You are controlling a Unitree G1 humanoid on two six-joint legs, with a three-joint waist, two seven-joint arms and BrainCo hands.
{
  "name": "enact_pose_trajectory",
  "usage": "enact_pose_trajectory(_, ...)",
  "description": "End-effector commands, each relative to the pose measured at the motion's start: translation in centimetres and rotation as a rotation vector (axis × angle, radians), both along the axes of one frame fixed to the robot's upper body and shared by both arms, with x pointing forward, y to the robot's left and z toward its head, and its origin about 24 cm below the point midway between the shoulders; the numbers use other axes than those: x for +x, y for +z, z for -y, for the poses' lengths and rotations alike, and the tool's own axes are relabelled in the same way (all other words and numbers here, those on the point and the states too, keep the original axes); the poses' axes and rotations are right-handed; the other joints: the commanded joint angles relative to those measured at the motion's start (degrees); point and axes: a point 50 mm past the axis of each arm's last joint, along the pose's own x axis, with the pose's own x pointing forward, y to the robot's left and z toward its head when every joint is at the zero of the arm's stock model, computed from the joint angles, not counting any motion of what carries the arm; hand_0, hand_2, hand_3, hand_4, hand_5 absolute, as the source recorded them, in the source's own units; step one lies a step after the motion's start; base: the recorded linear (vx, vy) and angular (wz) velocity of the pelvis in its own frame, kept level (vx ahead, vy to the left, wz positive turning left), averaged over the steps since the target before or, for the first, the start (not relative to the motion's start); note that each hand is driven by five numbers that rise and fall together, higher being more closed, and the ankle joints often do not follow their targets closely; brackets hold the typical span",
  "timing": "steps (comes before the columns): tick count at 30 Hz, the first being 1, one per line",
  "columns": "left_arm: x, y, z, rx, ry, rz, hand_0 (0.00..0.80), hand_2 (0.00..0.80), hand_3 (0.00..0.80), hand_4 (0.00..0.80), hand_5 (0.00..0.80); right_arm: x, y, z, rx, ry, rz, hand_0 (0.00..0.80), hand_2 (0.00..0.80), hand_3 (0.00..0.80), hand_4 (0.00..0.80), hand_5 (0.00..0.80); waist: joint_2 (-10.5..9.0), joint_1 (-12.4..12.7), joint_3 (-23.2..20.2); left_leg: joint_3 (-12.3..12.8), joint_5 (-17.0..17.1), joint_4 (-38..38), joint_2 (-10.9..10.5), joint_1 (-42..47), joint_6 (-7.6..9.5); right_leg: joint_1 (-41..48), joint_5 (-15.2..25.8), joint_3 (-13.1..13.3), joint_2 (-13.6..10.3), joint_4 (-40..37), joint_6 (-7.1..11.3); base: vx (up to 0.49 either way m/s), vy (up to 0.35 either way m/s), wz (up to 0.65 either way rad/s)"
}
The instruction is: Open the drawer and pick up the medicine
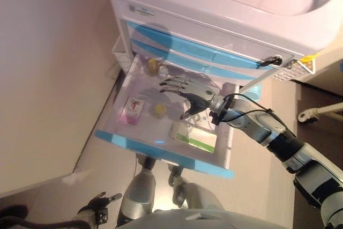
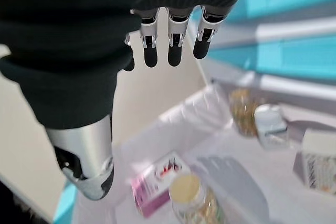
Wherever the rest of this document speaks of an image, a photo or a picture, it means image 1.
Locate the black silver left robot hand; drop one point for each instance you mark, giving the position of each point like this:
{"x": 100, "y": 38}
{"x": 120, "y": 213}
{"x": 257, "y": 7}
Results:
{"x": 97, "y": 203}

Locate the white perforated side basket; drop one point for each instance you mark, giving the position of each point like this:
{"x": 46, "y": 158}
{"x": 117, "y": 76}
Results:
{"x": 294, "y": 70}

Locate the white medical cart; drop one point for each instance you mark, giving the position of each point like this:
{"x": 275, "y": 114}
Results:
{"x": 214, "y": 3}

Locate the white bin with blue lid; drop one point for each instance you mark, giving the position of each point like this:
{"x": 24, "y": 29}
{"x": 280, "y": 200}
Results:
{"x": 253, "y": 92}

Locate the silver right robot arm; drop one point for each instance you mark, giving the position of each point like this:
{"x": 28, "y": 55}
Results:
{"x": 289, "y": 146}

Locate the yellow sharps container red lid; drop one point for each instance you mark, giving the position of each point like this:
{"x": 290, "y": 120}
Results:
{"x": 308, "y": 58}

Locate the blue white cart drawer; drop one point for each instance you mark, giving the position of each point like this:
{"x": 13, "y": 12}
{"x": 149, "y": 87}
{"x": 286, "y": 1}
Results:
{"x": 198, "y": 62}
{"x": 160, "y": 148}
{"x": 203, "y": 50}

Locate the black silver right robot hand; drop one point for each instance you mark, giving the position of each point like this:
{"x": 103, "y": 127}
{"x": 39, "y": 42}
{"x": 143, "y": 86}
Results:
{"x": 199, "y": 93}

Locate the pink white medicine box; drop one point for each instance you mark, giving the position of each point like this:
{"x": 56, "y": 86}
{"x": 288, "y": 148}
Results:
{"x": 132, "y": 110}

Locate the white hospital bed frame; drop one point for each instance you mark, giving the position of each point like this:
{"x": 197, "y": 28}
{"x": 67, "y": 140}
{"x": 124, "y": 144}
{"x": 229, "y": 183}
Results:
{"x": 329, "y": 109}

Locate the clear yellow capsule bottle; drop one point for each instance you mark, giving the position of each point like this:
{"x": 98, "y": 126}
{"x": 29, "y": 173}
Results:
{"x": 153, "y": 66}
{"x": 159, "y": 110}

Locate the flat green white medicine box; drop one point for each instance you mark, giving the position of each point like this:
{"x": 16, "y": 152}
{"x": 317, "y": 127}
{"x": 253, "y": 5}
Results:
{"x": 193, "y": 139}

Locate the grey robot torso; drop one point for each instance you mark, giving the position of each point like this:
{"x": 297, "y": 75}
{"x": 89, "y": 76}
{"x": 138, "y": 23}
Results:
{"x": 203, "y": 221}

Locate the silver cart side latch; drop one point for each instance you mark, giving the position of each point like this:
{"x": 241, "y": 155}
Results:
{"x": 290, "y": 64}

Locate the bed caster wheel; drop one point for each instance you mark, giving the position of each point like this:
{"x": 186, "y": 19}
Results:
{"x": 305, "y": 116}

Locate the black cart lock key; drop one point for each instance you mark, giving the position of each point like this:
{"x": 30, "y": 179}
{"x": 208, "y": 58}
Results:
{"x": 270, "y": 60}

